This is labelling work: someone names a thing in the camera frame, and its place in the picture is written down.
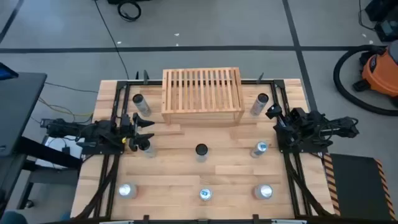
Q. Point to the orange shop vacuum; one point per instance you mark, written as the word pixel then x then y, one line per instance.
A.
pixel 381 74
pixel 336 76

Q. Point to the blue silver Red Bull can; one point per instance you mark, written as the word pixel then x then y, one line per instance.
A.
pixel 260 147
pixel 205 194

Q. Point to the computer monitor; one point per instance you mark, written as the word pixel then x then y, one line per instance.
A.
pixel 6 73

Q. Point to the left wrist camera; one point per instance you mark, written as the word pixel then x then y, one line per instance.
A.
pixel 125 120

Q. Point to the white red-print Celsius can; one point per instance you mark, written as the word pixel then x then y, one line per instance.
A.
pixel 150 152
pixel 258 107

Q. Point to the blue chair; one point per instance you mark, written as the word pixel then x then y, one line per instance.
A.
pixel 12 218

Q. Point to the Spindrift grapefruit can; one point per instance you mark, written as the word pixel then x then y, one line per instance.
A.
pixel 265 191
pixel 126 190

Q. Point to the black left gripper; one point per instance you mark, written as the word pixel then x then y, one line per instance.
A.
pixel 133 133

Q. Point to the wooden slatted shelf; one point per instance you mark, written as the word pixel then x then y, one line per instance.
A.
pixel 202 93

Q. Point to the white aluminium bracket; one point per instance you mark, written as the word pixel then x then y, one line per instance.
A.
pixel 116 222
pixel 289 222

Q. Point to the silver blue-palm Celsius can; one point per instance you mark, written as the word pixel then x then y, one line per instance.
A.
pixel 142 107
pixel 201 149

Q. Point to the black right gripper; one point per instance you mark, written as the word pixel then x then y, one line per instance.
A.
pixel 283 129

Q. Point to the black power strip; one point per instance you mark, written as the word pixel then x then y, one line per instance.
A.
pixel 45 123

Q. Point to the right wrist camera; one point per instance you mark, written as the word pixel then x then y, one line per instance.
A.
pixel 299 115

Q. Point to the black desk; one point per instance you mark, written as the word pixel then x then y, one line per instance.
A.
pixel 18 109

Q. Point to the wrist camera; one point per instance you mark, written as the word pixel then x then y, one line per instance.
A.
pixel 125 120
pixel 299 115

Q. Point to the black floor box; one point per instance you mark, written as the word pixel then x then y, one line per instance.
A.
pixel 130 1

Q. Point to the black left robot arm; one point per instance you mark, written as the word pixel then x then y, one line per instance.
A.
pixel 93 130

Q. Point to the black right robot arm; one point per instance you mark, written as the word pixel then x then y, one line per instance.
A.
pixel 329 130

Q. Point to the black mat with hazard stripes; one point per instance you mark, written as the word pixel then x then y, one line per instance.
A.
pixel 357 186

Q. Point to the white paper sheet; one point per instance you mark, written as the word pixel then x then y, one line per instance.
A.
pixel 56 155

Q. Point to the black aluminium table frame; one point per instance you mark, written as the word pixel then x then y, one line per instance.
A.
pixel 267 82

